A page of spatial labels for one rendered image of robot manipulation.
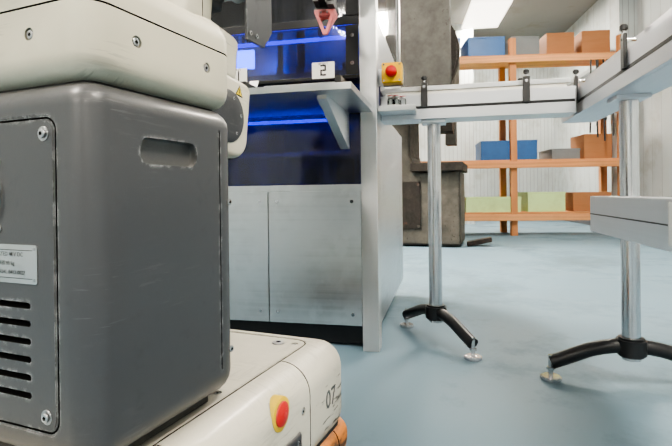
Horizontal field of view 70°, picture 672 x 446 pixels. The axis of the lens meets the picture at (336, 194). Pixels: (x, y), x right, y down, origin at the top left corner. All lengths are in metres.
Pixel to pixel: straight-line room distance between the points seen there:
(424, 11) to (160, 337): 4.72
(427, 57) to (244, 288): 3.56
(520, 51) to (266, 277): 5.53
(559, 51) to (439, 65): 2.46
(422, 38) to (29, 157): 4.63
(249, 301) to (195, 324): 1.26
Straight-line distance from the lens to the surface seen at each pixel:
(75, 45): 0.56
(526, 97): 1.87
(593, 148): 7.00
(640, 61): 1.41
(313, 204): 1.78
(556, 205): 6.79
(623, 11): 7.68
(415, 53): 5.01
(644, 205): 1.43
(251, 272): 1.89
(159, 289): 0.60
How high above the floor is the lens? 0.57
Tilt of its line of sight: level
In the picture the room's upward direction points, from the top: 1 degrees counter-clockwise
